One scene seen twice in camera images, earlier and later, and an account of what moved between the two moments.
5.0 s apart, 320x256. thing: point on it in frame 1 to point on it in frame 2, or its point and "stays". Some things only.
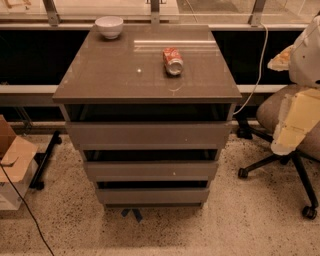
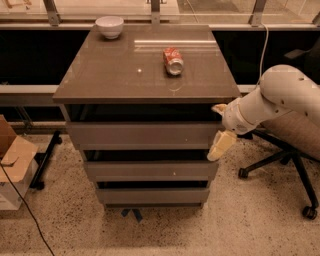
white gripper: (306, 57) to (233, 119)
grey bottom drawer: (153, 196) stays
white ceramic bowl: (109, 26) stays
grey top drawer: (150, 135) stays
